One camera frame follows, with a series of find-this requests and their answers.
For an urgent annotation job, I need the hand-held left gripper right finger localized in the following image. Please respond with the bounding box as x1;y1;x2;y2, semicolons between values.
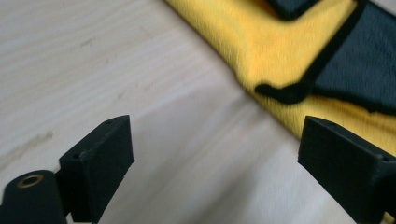
297;115;396;224

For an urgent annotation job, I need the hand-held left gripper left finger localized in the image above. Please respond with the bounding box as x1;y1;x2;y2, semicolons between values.
58;114;135;224

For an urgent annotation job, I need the yellow and grey cloth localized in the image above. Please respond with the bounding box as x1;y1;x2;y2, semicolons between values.
163;0;396;224

